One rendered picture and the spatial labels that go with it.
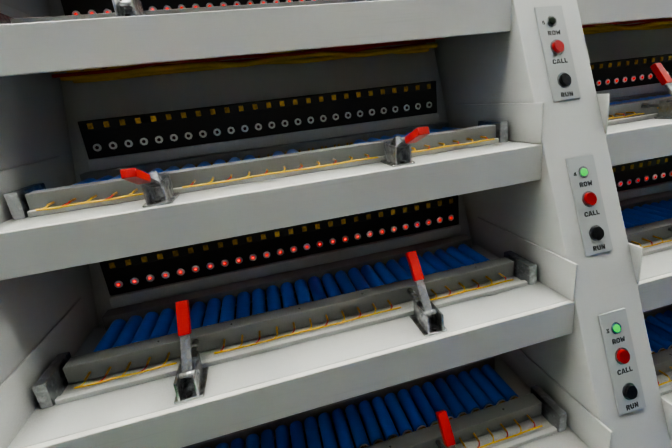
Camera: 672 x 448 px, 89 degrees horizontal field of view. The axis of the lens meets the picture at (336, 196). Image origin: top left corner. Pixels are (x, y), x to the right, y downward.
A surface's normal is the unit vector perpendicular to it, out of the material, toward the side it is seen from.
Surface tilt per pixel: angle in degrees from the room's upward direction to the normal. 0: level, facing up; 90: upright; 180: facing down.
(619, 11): 108
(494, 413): 18
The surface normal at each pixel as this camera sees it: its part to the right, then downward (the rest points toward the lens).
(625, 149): 0.23, 0.24
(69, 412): -0.11, -0.96
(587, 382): -0.97, 0.17
